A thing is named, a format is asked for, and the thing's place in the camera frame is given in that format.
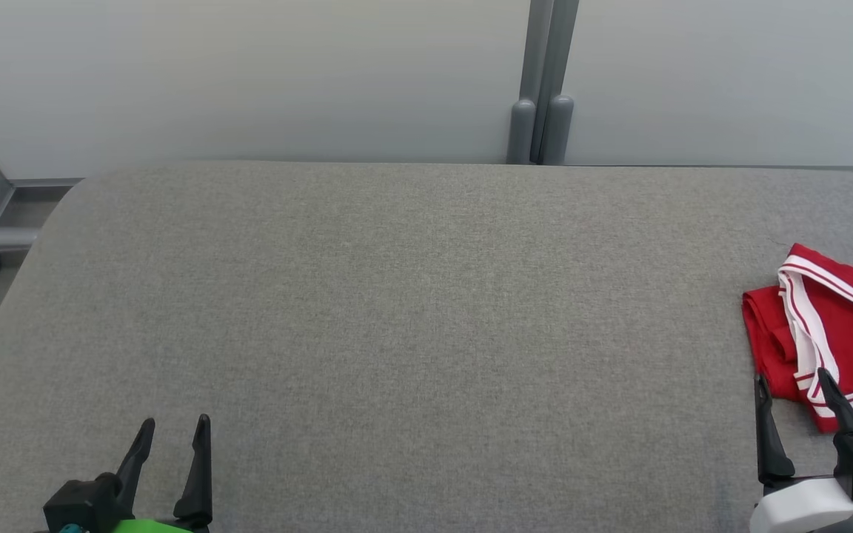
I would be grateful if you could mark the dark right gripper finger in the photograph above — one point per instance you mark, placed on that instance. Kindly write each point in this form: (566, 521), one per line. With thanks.
(773, 451)
(840, 411)

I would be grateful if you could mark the red shorts white trim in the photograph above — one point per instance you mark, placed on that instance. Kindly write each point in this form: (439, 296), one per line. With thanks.
(763, 333)

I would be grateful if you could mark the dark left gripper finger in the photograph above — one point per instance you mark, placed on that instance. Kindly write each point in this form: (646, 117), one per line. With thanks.
(136, 466)
(201, 481)

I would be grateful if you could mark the red shirt white sleeves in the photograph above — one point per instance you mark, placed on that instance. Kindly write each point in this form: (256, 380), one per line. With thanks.
(848, 333)

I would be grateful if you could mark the grey partition post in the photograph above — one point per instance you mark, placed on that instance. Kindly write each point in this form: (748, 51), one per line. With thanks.
(545, 74)

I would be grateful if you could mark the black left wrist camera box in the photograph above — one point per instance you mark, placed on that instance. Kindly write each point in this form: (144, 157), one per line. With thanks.
(82, 503)

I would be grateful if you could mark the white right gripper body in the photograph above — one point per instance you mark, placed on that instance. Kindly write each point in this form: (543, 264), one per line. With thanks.
(804, 507)

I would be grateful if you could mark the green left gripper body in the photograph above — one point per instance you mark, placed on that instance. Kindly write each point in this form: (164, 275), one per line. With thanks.
(152, 527)

